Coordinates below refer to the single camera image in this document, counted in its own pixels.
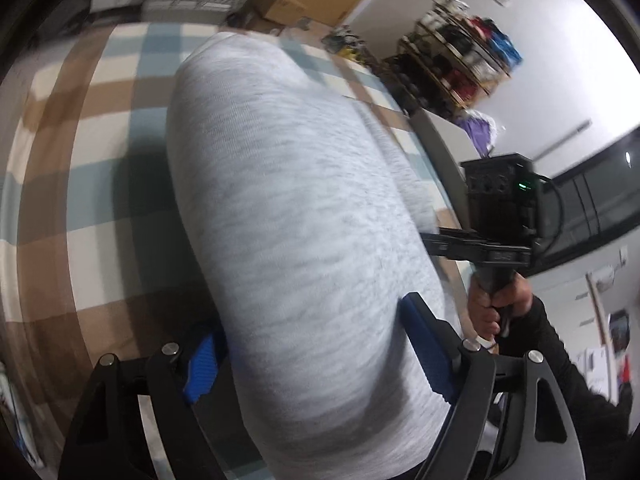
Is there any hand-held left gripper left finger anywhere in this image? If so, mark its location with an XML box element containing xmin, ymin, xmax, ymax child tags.
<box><xmin>57</xmin><ymin>330</ymin><xmax>228</xmax><ymax>480</ymax></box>

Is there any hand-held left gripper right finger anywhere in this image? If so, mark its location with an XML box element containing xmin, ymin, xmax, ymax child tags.
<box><xmin>398</xmin><ymin>292</ymin><xmax>586</xmax><ymax>480</ymax></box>

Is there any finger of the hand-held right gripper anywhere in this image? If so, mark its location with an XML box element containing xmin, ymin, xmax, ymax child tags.
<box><xmin>419</xmin><ymin>229</ymin><xmax>473</xmax><ymax>258</ymax></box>

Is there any light grey sweatshirt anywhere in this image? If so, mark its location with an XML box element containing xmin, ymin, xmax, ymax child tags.
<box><xmin>165</xmin><ymin>31</ymin><xmax>463</xmax><ymax>478</ymax></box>

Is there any person's right forearm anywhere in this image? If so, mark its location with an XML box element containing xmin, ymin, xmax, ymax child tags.
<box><xmin>487</xmin><ymin>295</ymin><xmax>633</xmax><ymax>480</ymax></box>

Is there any person's right hand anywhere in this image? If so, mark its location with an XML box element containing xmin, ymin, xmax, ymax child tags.
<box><xmin>467</xmin><ymin>265</ymin><xmax>535</xmax><ymax>348</ymax></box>

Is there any purple bag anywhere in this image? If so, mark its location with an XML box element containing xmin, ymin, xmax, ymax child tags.
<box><xmin>457</xmin><ymin>112</ymin><xmax>496</xmax><ymax>158</ymax></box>

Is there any dark glass window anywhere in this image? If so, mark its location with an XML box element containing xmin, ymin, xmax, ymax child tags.
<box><xmin>522</xmin><ymin>125</ymin><xmax>640</xmax><ymax>278</ymax></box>

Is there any wooden shoe rack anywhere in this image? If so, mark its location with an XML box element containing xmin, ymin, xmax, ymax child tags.
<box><xmin>385</xmin><ymin>0</ymin><xmax>526</xmax><ymax>118</ymax></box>

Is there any black trash bag bin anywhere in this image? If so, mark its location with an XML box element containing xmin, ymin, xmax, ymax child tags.
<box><xmin>382</xmin><ymin>55</ymin><xmax>426</xmax><ymax>113</ymax></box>

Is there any pile of worn sneakers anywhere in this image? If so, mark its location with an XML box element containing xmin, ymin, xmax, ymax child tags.
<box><xmin>322</xmin><ymin>24</ymin><xmax>373</xmax><ymax>63</ymax></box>

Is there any checked bed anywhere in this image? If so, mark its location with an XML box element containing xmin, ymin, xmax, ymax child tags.
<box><xmin>0</xmin><ymin>20</ymin><xmax>466</xmax><ymax>480</ymax></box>

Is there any black cable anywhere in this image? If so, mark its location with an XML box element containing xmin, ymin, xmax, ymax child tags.
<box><xmin>537</xmin><ymin>175</ymin><xmax>565</xmax><ymax>256</ymax></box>

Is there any white wall cable duct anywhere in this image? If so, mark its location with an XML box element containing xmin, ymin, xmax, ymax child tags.
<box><xmin>530</xmin><ymin>119</ymin><xmax>593</xmax><ymax>161</ymax></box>

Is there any wall poster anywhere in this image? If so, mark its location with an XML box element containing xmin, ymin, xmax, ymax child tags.
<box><xmin>607</xmin><ymin>310</ymin><xmax>632</xmax><ymax>346</ymax></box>

